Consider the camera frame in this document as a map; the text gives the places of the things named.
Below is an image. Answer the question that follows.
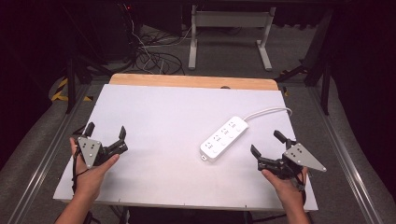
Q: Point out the white metal table frame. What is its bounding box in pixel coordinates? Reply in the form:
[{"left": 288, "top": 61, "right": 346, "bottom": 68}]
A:
[{"left": 188, "top": 4, "right": 277, "bottom": 72}]

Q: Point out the white board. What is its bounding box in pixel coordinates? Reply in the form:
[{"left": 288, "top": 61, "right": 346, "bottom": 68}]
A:
[{"left": 52, "top": 83, "right": 319, "bottom": 213}]

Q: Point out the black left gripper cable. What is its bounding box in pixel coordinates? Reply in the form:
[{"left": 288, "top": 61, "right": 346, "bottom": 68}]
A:
[{"left": 70, "top": 148, "right": 92, "bottom": 195}]

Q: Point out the yellow black hazard tape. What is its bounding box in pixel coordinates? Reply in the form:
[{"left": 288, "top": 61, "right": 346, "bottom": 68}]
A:
[{"left": 50, "top": 77, "right": 93, "bottom": 103}]

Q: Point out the white power strip cable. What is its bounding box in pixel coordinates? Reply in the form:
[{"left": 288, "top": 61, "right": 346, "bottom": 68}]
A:
[{"left": 242, "top": 106, "right": 293, "bottom": 122}]

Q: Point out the tangle of black floor cables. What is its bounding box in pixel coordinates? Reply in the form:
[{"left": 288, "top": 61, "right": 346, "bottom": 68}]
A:
[{"left": 120, "top": 3, "right": 194, "bottom": 76}]

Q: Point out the black metal stand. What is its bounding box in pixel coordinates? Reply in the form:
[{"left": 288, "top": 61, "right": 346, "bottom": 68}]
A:
[
  {"left": 60, "top": 6, "right": 110, "bottom": 115},
  {"left": 275, "top": 8, "right": 335, "bottom": 116}
]

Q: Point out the person's right hand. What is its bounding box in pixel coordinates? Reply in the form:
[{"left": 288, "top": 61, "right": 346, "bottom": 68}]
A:
[{"left": 261, "top": 166, "right": 310, "bottom": 213}]

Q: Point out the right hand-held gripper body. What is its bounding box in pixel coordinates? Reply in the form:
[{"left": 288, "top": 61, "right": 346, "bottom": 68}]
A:
[{"left": 257, "top": 138, "right": 328, "bottom": 181}]

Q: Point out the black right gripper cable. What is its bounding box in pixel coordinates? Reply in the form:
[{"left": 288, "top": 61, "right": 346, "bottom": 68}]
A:
[{"left": 292, "top": 169, "right": 312, "bottom": 206}]

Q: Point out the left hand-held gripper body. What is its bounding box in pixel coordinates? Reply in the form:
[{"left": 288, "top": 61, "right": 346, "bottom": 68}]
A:
[{"left": 75, "top": 135, "right": 129, "bottom": 170}]

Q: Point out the aluminium floor rail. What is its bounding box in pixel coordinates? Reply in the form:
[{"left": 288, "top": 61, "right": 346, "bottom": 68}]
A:
[
  {"left": 7, "top": 83, "right": 94, "bottom": 224},
  {"left": 306, "top": 85, "right": 386, "bottom": 224}
]

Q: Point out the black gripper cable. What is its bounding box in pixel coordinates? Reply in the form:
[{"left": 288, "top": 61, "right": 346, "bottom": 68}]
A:
[
  {"left": 70, "top": 148, "right": 92, "bottom": 195},
  {"left": 292, "top": 169, "right": 312, "bottom": 206}
]

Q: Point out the person's left hand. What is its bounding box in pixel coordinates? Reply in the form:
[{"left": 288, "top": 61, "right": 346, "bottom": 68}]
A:
[{"left": 68, "top": 136, "right": 120, "bottom": 200}]

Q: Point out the white power strip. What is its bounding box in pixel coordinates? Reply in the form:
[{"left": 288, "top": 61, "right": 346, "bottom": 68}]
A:
[{"left": 199, "top": 116, "right": 250, "bottom": 163}]

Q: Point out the wooden table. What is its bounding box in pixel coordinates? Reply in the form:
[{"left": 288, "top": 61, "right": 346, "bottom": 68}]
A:
[{"left": 108, "top": 73, "right": 279, "bottom": 91}]

